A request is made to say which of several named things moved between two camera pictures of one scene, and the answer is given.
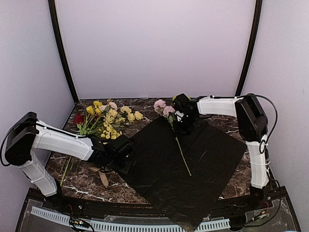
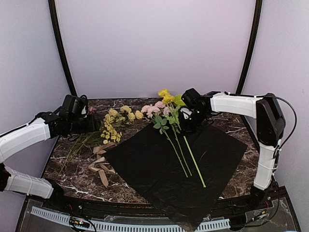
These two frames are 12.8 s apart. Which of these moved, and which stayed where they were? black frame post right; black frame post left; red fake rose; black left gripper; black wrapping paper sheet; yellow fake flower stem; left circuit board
Moved: black left gripper; red fake rose; yellow fake flower stem
Stayed: black frame post left; black wrapping paper sheet; black frame post right; left circuit board
